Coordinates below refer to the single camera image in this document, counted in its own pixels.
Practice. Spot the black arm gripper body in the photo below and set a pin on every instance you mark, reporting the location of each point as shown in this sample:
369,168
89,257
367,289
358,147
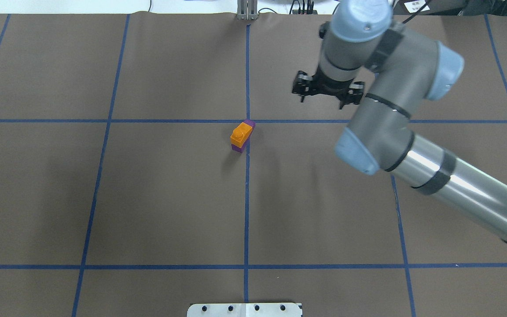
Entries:
329,85

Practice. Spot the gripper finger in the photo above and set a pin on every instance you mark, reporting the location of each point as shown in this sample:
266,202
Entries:
352,94
302,85

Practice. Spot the purple trapezoid block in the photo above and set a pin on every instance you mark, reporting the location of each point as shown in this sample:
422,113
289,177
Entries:
241,149

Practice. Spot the orange trapezoid block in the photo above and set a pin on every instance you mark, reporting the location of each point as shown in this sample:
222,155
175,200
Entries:
241,134

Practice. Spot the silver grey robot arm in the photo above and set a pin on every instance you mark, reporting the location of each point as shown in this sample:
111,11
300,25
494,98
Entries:
369,59

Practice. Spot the black box with label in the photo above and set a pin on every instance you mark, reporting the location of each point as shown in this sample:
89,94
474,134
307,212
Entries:
434,7

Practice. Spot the grey aluminium camera post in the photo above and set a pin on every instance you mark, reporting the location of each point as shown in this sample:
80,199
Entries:
247,9

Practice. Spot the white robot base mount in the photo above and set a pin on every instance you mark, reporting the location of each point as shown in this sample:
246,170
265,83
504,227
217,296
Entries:
262,309

